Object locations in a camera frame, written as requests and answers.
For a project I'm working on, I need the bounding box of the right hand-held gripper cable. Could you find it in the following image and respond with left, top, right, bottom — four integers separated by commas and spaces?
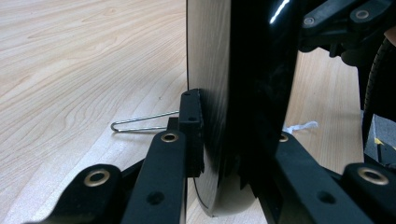
358, 36, 396, 151

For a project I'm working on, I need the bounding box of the black yellow striped base plate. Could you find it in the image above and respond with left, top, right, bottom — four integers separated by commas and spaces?
372, 136, 396, 166

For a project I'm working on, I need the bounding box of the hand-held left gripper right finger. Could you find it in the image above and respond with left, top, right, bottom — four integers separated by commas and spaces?
255, 132, 373, 224

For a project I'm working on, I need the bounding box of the black decorated oval tray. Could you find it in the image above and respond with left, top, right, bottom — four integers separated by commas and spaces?
110, 0, 302, 217

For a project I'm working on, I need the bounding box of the white patterned cloth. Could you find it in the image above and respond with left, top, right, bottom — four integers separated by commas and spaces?
282, 120, 319, 135

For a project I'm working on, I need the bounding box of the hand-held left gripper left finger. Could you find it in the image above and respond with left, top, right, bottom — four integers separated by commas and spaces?
120, 88, 205, 224

